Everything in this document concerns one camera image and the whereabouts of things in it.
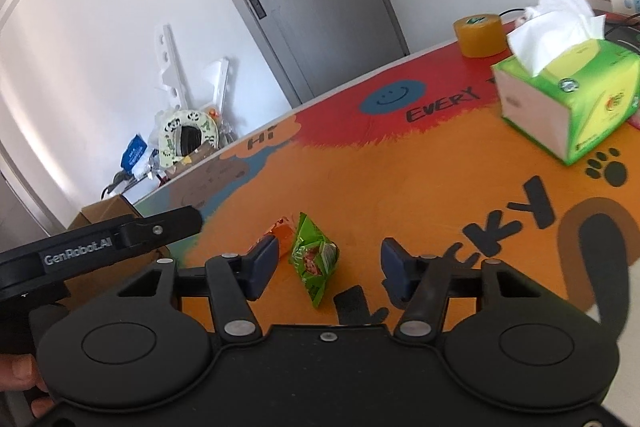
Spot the blue plastic bag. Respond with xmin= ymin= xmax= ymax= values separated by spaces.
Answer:
xmin=121 ymin=134 xmax=149 ymax=173

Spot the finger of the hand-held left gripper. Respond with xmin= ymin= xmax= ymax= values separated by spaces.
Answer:
xmin=116 ymin=205 xmax=205 ymax=254

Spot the green tissue box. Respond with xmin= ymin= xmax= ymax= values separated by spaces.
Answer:
xmin=489 ymin=0 xmax=640 ymax=166

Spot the colourful printed table mat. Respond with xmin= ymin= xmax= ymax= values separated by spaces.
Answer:
xmin=134 ymin=18 xmax=640 ymax=329

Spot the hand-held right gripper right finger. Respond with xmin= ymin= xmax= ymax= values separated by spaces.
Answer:
xmin=380 ymin=237 xmax=552 ymax=339

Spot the orange snack packet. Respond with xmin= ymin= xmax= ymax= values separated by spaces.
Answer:
xmin=256 ymin=215 xmax=297 ymax=258

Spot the printed cardboard box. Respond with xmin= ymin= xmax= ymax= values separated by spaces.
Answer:
xmin=167 ymin=142 xmax=224 ymax=181

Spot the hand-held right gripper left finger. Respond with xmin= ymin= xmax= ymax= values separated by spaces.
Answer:
xmin=116 ymin=234 xmax=280 ymax=339

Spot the green snack packet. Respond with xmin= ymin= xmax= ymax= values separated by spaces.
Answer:
xmin=289 ymin=212 xmax=341 ymax=309

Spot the person's left hand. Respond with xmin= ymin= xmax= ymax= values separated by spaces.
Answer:
xmin=0 ymin=353 xmax=53 ymax=419

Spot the panda print ring cushion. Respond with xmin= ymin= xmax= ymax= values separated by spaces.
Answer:
xmin=158 ymin=109 xmax=220 ymax=168

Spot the yellow tape roll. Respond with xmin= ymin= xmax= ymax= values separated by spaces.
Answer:
xmin=453 ymin=12 xmax=509 ymax=58

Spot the short white foam board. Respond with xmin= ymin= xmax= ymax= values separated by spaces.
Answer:
xmin=207 ymin=56 xmax=231 ymax=113

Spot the long white foam board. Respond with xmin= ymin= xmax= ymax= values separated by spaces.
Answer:
xmin=154 ymin=24 xmax=194 ymax=109

